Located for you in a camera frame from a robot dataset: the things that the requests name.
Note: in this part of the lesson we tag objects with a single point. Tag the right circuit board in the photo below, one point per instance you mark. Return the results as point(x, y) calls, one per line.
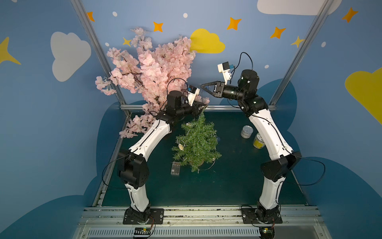
point(267, 233)

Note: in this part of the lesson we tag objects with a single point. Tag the front aluminium rail bed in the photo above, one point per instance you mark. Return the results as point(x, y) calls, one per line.
point(202, 222)

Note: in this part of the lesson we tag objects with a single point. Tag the left circuit board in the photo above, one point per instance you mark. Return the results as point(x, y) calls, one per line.
point(139, 233)

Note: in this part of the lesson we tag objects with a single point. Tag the aluminium frame post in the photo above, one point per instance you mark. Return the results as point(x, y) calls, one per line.
point(301, 52)
point(87, 25)

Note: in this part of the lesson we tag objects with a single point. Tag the circuit board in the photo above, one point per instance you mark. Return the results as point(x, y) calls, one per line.
point(267, 233)
point(139, 233)

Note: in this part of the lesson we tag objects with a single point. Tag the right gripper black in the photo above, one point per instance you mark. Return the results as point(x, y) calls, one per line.
point(220, 89)

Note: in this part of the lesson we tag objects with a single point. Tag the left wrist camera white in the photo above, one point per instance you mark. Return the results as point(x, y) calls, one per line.
point(192, 93)

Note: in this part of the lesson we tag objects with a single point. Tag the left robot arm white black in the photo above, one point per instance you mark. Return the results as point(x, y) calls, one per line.
point(133, 170)

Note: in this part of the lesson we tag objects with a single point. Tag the aluminium frame right post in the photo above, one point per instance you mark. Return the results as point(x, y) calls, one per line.
point(301, 52)

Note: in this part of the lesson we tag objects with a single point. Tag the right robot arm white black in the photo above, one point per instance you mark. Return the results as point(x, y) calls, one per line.
point(283, 159)

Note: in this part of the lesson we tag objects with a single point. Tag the silver tin can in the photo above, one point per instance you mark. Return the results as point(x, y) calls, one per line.
point(246, 131)

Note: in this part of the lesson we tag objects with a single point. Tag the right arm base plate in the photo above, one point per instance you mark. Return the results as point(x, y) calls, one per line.
point(261, 216)

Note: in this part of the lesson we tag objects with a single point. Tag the yellow labelled tin can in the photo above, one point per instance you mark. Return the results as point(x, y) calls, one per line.
point(258, 142)

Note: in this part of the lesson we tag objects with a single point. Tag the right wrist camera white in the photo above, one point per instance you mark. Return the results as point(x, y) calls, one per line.
point(227, 70)

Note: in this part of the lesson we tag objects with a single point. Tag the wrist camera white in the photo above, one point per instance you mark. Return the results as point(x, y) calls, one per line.
point(227, 70)
point(192, 93)

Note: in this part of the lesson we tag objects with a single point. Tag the clear plastic battery box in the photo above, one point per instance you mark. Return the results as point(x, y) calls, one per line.
point(175, 169)

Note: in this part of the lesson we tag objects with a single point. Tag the small green christmas tree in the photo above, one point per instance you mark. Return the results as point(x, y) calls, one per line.
point(197, 143)

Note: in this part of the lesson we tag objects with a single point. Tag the pink cherry blossom tree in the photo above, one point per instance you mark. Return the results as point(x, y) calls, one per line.
point(154, 73)

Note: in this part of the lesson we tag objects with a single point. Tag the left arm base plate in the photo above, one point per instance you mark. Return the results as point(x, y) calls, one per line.
point(133, 217)

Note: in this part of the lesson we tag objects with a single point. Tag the aluminium frame left post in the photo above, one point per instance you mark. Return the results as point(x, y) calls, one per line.
point(87, 25)

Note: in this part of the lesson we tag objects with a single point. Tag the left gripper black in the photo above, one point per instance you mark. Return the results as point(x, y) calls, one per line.
point(195, 107)

